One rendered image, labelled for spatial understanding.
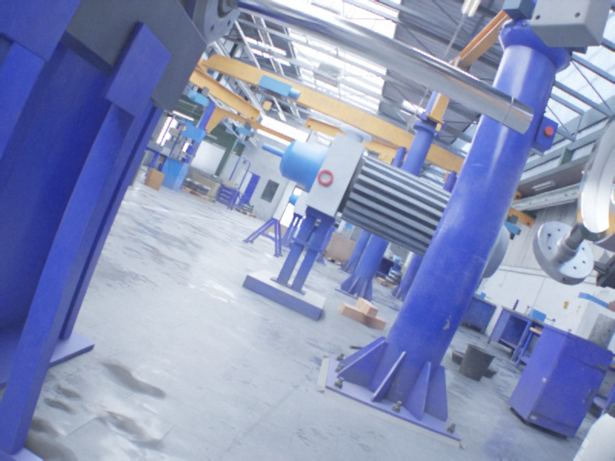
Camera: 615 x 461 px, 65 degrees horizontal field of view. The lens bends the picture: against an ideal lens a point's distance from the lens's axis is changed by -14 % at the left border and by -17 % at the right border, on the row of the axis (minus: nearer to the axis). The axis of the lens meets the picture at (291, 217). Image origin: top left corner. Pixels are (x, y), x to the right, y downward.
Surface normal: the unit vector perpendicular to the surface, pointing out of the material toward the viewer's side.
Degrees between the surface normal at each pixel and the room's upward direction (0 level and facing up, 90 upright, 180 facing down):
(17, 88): 90
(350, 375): 90
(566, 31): 180
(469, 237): 90
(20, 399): 90
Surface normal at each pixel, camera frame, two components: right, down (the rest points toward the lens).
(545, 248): 0.17, -0.64
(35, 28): 0.91, 0.41
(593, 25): 0.44, 0.20
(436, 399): -0.44, -0.20
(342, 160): -0.10, -0.05
